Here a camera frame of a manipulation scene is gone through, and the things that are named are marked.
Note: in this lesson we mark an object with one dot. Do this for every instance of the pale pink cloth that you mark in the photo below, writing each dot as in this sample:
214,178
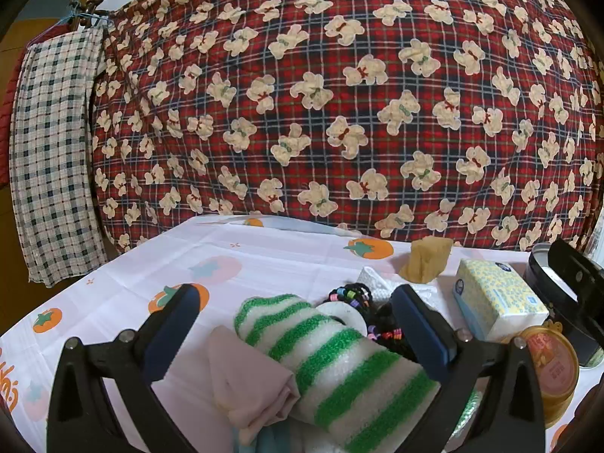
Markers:
245,377

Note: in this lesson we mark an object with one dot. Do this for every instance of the dark round tin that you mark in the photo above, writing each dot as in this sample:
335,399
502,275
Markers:
580,344

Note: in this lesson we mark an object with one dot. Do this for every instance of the yellow round can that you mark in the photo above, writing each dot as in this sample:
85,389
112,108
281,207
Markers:
552,363

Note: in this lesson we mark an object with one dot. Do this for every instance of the red plaid teddy bear blanket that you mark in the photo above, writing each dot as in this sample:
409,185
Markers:
330,104

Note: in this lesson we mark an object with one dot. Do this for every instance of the light blue cloth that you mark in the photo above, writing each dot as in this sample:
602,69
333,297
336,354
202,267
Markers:
273,439

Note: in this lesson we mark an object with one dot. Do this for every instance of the checkered hanging cloth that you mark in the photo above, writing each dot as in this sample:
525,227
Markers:
52,151

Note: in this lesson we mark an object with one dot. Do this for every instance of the green knitted cloth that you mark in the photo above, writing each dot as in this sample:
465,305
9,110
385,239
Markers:
469,410

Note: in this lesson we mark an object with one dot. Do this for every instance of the crumpled white plastic wrapper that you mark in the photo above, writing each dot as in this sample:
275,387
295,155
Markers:
377,278

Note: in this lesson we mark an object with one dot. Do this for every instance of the fruit print tablecloth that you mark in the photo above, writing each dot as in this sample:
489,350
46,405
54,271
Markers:
141,264

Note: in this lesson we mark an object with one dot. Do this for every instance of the yellow patterned tissue pack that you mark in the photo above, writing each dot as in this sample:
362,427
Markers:
500,297

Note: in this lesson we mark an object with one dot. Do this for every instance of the tan sponge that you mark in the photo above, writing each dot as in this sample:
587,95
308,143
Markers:
427,259

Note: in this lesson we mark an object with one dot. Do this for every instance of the green striped fuzzy sock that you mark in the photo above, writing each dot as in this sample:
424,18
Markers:
339,368

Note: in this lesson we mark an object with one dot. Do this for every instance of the wooden coat rack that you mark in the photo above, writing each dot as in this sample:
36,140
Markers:
87,19

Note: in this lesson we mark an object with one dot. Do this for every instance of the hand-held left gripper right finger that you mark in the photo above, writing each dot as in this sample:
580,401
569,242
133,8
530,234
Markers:
420,335

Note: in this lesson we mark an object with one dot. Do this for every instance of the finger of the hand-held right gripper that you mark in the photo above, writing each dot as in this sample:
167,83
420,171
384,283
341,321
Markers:
573,264

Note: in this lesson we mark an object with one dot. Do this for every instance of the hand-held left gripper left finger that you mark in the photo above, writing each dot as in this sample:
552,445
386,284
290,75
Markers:
174,335

